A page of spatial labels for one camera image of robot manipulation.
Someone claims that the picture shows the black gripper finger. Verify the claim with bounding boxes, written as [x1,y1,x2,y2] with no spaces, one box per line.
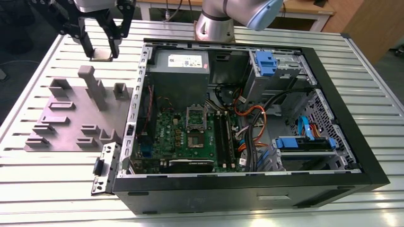
[54,0,96,60]
[96,0,138,59]

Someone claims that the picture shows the silver square CPU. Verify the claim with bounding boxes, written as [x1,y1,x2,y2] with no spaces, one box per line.
[90,48,115,62]

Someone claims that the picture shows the grey power supply unit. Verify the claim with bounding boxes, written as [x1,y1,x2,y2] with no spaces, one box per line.
[148,49,211,107]

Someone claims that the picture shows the grey plastic parts rack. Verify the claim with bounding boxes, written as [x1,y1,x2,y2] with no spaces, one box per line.
[24,65,135,152]

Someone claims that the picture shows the metal socket cover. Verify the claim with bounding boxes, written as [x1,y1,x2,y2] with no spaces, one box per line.
[186,104,210,132]

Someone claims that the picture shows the blue plastic drive latch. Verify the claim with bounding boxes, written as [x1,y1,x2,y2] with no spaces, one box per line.
[256,51,279,77]

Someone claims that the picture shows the black RAM slot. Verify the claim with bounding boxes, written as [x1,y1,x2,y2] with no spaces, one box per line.
[223,111,238,169]
[214,111,228,169]

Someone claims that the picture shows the grey metal drive cage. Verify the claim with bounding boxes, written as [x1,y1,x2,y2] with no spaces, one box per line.
[244,48,319,102]

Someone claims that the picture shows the green motherboard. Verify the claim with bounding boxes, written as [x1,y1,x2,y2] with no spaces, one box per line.
[130,104,246,175]

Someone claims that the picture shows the black graphics card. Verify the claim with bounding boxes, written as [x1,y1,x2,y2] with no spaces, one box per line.
[131,157,216,175]

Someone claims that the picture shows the wooden desk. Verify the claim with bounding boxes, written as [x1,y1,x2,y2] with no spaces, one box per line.
[280,0,336,33]

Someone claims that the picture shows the blue disk carrier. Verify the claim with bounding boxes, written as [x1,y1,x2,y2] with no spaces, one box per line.
[272,136,336,152]

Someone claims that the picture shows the black open PC case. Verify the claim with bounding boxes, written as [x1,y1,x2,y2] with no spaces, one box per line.
[112,37,392,215]

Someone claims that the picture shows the metal disk bay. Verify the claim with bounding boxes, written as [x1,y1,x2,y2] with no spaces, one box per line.
[268,136,359,172]

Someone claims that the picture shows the wooden cabinet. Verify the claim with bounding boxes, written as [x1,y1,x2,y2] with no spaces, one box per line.
[322,0,404,64]

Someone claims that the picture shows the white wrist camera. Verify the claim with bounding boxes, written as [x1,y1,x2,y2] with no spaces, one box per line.
[74,0,119,13]

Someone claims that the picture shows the grey hanging cable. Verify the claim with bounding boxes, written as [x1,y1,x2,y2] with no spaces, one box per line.
[164,0,184,22]

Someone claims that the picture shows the yellow black wire bundle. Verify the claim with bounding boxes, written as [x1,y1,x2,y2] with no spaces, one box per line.
[204,98,228,112]

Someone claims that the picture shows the black wire loop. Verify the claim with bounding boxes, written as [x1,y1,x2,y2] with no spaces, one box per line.
[214,82,242,107]

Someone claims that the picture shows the grey metal card bracket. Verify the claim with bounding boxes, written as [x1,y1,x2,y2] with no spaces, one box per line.
[91,141,123,196]

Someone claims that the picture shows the orange wire bundle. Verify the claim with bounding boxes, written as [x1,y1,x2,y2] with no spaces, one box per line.
[232,98,270,152]

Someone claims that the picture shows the thick black curved cable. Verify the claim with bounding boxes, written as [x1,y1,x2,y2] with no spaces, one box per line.
[262,87,316,112]

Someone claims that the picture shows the blue flat wire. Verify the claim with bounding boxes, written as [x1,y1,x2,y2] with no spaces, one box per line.
[298,115,316,140]

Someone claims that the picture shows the red orange disk wire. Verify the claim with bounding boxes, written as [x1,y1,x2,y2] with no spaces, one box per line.
[311,122,323,140]

